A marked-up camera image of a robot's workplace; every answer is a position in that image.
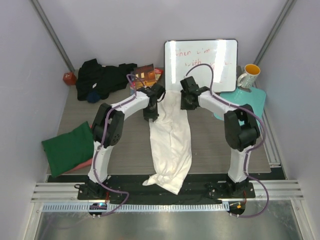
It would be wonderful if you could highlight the white whiteboard with writing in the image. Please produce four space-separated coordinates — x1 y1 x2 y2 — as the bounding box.
164 39 238 93

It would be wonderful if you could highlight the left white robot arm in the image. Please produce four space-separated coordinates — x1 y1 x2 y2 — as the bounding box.
84 83 166 200

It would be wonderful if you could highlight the folded green t-shirt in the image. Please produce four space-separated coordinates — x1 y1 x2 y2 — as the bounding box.
41 121 94 178

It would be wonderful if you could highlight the red cube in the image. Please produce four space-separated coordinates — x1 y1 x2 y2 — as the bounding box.
62 72 77 86

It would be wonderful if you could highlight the brown Edward Tulane book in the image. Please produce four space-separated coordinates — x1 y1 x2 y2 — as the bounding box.
133 64 157 89

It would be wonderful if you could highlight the black t-shirt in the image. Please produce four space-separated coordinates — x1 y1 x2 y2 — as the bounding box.
75 58 137 101

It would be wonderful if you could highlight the red Treehouse book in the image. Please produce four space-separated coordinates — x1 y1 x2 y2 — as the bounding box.
154 67 164 82

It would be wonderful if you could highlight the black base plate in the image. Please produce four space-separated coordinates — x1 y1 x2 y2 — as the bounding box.
48 174 256 205

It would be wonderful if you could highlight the right aluminium frame post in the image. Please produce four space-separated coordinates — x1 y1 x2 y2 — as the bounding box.
254 0 297 66

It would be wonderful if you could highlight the left aluminium frame post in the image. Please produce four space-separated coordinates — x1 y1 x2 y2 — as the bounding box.
29 0 75 72

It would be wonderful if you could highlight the aluminium frame post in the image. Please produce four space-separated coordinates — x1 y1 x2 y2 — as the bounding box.
29 0 75 72
254 0 297 66

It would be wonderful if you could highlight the slotted cable duct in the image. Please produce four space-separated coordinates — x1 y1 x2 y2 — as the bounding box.
42 202 230 213

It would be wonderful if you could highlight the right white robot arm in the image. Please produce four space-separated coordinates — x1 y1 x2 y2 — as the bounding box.
180 76 260 198

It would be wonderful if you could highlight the folded pink t-shirt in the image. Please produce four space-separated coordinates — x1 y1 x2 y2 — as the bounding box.
65 158 93 174

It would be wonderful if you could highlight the white mug yellow inside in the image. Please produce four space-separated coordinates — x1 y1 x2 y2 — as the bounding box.
237 63 261 89

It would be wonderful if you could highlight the teal cutting board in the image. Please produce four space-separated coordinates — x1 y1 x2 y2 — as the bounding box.
219 87 267 119

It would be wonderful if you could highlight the white t-shirt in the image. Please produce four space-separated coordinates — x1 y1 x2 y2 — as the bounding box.
142 90 192 195

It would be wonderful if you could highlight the dark blue cloth ball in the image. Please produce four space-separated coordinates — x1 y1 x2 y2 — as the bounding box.
86 91 101 104

